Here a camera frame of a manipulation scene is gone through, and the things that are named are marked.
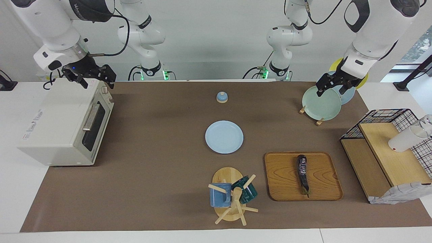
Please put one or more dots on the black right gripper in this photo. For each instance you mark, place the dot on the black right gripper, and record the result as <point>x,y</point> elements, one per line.
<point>86,69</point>

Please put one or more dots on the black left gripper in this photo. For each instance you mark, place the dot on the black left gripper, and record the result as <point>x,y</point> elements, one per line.
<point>341,78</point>

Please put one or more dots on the white toaster oven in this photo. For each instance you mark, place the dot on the white toaster oven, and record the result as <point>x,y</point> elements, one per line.
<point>57,118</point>

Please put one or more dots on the dark purple eggplant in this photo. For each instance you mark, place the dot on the dark purple eggplant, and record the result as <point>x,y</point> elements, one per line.
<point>302,168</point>

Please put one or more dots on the light blue plate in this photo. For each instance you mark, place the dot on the light blue plate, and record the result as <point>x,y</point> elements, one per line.
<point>224,137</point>

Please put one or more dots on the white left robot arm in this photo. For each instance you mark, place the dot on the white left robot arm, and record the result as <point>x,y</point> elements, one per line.
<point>378,27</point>

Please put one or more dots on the pale blue racked plate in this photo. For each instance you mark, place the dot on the pale blue racked plate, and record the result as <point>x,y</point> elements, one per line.
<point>347,97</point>

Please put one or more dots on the pale green plate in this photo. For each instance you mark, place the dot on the pale green plate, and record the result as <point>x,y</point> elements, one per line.
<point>320,106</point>

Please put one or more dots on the yellow plate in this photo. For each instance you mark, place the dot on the yellow plate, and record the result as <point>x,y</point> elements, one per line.
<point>334,65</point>

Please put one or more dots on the wooden plate rack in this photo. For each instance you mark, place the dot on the wooden plate rack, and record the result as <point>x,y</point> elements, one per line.
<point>320,122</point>

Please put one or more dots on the white power strip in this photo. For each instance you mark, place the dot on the white power strip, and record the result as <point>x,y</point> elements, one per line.
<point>41,77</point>

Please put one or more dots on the black angled stand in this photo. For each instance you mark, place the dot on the black angled stand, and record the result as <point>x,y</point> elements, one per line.
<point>401,86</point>

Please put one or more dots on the white cup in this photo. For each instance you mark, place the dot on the white cup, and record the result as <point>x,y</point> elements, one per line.
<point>403,141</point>

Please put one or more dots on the wooden serving tray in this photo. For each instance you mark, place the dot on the wooden serving tray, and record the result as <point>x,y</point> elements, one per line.
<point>324,179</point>

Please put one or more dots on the black table clamp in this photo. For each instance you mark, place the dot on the black table clamp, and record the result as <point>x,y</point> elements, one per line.
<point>6,86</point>

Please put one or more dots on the clear glass cup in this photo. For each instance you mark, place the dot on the clear glass cup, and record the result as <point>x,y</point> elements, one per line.
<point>428,120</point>

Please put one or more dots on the window with greenery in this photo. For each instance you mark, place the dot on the window with greenery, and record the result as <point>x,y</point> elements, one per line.
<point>422,44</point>

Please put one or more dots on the brown table mat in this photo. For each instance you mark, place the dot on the brown table mat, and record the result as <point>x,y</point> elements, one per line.
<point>152,185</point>

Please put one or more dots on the grey patterned cloth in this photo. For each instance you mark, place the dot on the grey patterned cloth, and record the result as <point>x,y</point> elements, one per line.
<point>398,194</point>

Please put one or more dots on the dark green ceramic mug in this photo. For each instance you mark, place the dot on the dark green ceramic mug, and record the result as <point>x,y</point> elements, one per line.
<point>251,194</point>

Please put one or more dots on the wooden mug tree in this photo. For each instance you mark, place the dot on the wooden mug tree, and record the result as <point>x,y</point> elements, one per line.
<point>226,175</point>

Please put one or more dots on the blue ceramic mug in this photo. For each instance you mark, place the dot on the blue ceramic mug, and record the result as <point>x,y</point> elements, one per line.
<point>219,197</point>

